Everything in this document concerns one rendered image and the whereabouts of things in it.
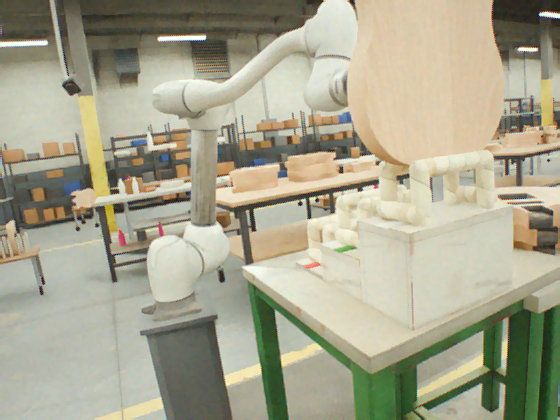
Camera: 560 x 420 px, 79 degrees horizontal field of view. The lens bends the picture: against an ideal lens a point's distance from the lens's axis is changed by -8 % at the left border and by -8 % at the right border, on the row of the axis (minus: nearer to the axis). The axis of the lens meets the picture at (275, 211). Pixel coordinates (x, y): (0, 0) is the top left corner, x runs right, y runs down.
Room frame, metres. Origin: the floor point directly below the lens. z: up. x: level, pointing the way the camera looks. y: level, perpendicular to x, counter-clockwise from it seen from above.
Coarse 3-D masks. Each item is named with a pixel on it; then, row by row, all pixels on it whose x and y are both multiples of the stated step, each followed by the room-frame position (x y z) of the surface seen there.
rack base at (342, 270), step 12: (336, 240) 0.85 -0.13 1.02; (324, 252) 0.82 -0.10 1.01; (336, 252) 0.77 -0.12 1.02; (348, 252) 0.74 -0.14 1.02; (324, 264) 0.82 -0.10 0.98; (336, 264) 0.77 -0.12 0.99; (348, 264) 0.73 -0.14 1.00; (324, 276) 0.83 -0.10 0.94; (336, 276) 0.77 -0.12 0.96; (348, 276) 0.73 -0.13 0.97; (348, 288) 0.73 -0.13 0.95; (360, 288) 0.69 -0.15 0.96; (360, 300) 0.69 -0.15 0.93
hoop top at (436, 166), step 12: (444, 156) 0.61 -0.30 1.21; (456, 156) 0.62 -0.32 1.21; (468, 156) 0.62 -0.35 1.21; (480, 156) 0.63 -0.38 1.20; (492, 156) 0.65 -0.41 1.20; (420, 168) 0.58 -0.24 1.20; (432, 168) 0.59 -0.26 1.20; (444, 168) 0.60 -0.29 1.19; (456, 168) 0.61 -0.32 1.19; (468, 168) 0.62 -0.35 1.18
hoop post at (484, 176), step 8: (480, 168) 0.65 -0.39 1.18; (488, 168) 0.64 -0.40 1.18; (480, 176) 0.65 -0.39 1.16; (488, 176) 0.64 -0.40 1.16; (480, 184) 0.65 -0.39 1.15; (488, 184) 0.64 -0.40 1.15; (480, 192) 0.65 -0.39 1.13; (488, 192) 0.64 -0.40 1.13; (480, 200) 0.65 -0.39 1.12; (488, 200) 0.64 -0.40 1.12; (480, 208) 0.65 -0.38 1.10; (488, 208) 0.64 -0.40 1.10
